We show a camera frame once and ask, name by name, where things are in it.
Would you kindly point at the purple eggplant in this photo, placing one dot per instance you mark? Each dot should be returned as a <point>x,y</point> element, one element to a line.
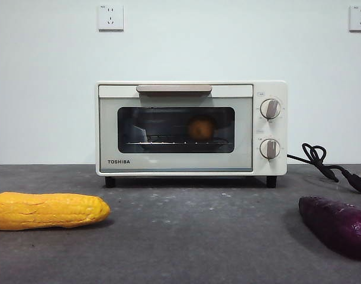
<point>337,227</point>

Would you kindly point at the white beige oven knob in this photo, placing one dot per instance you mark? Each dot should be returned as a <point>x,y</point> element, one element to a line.
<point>270,149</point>
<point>270,109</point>

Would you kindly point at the yellow corn cob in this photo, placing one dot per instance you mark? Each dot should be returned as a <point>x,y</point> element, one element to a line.
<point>50,211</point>

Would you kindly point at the white Toshiba toaster oven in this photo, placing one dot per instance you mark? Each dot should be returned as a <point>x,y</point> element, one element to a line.
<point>269,88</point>

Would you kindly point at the brown potato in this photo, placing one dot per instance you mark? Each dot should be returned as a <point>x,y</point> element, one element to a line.
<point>201,127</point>

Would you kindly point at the white wall socket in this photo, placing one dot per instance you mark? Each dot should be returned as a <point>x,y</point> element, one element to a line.
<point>110,17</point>
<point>360,18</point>

